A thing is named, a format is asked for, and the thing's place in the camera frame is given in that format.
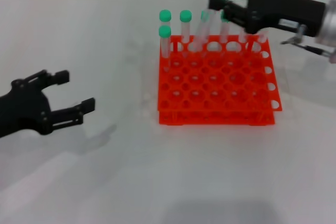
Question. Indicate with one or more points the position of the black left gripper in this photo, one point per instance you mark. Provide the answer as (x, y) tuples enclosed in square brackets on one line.
[(23, 111)]

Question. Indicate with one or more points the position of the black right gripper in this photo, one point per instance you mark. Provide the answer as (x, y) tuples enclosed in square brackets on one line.
[(278, 11)]

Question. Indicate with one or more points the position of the clear test tube green cap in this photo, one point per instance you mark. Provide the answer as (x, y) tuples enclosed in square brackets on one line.
[(225, 33), (165, 15), (203, 30), (244, 37), (263, 36), (203, 15), (185, 28), (165, 47)]

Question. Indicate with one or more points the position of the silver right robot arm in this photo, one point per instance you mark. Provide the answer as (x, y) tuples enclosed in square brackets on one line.
[(329, 24)]

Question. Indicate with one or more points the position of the orange test tube rack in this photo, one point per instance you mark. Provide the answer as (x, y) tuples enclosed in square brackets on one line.
[(210, 85)]

